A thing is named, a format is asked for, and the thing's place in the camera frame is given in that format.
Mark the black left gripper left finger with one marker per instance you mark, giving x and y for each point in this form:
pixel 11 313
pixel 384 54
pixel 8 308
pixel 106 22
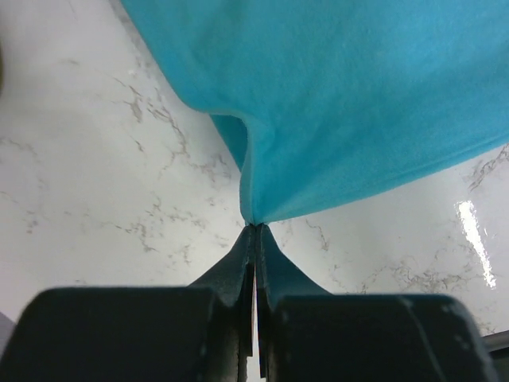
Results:
pixel 232 280

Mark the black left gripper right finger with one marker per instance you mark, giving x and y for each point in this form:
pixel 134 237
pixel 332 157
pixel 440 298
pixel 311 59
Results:
pixel 276 277

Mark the turquoise t shirt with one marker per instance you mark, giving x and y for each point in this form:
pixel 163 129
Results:
pixel 322 103

